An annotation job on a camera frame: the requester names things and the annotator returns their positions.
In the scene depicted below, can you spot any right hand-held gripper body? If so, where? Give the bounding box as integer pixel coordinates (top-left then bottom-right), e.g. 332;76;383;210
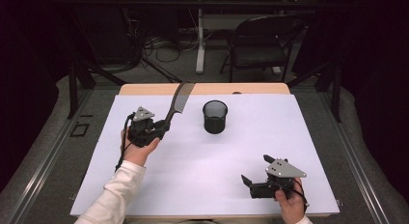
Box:
250;158;308;199

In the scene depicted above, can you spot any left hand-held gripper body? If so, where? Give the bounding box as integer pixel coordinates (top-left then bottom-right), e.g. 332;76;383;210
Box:
128;106;159;149

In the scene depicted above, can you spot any black comb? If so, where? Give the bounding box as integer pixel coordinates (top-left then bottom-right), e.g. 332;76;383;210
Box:
162;81;196;128

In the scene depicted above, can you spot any black mesh cup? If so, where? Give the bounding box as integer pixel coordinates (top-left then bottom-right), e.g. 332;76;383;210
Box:
202;99;229;135

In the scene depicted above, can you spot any person's left hand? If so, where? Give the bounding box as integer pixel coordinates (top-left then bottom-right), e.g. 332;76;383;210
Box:
120;126;161;168

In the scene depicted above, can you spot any person's right hand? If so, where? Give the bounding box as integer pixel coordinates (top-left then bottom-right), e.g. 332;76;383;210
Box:
274;188;307;224

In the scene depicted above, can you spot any white table board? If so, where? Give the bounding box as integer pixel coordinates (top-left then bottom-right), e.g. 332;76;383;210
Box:
69;94;341;217

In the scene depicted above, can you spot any wooden table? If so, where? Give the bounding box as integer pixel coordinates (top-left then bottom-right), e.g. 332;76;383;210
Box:
75;82;337;222

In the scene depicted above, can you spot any black metal stand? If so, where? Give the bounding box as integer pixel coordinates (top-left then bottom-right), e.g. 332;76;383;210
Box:
286;56;342;124
67;56;128;121

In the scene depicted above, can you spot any wooden desk with white legs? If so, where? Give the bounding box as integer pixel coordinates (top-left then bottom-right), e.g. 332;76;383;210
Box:
177;0;324;74

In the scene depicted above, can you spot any black folding chair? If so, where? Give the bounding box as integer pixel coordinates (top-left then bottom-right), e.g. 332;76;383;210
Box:
220;14;307;83

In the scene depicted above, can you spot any left hand-held gripper cable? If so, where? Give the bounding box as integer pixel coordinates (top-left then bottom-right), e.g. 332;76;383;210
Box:
115;113;134;173

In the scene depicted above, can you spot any hand-held gripper cable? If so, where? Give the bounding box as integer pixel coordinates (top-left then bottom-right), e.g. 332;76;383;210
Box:
288;177;311;209
115;113;134;173

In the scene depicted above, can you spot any right hand-held gripper cable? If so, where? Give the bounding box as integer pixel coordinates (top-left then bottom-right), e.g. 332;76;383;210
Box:
288;177;311;209

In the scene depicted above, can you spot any metal floor rail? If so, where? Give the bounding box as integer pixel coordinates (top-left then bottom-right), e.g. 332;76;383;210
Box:
317;88;390;224
6;88;95;224

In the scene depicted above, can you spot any bundle of floor cables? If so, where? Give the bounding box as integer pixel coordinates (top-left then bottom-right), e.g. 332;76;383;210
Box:
141;27;201;64

